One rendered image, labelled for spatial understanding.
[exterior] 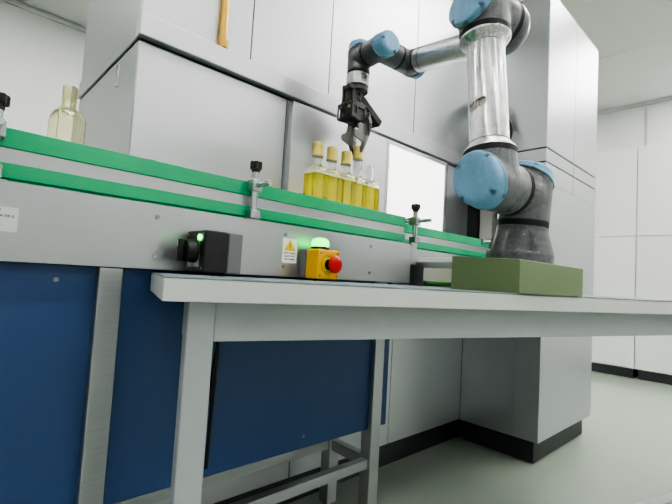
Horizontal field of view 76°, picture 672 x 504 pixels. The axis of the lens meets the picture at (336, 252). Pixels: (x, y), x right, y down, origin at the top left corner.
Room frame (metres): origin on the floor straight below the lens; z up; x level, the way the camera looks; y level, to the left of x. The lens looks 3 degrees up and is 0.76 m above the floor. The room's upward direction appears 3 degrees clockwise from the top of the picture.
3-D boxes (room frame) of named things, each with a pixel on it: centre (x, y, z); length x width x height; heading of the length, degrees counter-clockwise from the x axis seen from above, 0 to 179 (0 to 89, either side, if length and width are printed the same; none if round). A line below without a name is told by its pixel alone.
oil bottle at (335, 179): (1.31, 0.03, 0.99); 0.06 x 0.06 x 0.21; 42
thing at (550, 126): (2.26, -1.04, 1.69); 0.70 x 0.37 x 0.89; 133
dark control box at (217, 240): (0.85, 0.24, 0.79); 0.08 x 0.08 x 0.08; 43
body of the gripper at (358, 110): (1.37, -0.03, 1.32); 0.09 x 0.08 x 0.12; 133
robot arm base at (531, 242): (1.02, -0.44, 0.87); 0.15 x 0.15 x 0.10
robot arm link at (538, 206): (1.01, -0.44, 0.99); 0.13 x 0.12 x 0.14; 126
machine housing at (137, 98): (2.11, -0.06, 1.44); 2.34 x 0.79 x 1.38; 133
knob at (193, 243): (0.81, 0.28, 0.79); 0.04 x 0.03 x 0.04; 43
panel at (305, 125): (1.67, -0.15, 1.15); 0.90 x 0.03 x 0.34; 133
